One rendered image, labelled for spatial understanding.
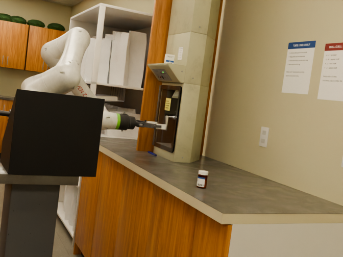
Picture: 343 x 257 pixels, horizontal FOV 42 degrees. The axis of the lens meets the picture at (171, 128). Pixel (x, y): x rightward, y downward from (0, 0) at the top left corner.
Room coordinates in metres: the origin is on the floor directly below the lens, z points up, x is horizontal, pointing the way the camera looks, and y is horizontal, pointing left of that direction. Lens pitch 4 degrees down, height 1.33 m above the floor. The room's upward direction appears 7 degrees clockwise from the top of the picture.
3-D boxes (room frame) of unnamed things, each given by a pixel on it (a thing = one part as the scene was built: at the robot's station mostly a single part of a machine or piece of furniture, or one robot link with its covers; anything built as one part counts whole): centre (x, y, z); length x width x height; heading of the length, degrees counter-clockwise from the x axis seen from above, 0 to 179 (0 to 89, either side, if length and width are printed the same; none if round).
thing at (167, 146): (2.75, 0.04, 1.19); 0.30 x 0.01 x 0.40; 25
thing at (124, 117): (2.51, 0.28, 1.15); 0.09 x 0.06 x 0.12; 26
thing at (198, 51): (2.80, -0.08, 1.33); 0.32 x 0.25 x 0.77; 26
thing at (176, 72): (2.72, 0.08, 1.46); 0.32 x 0.11 x 0.10; 26
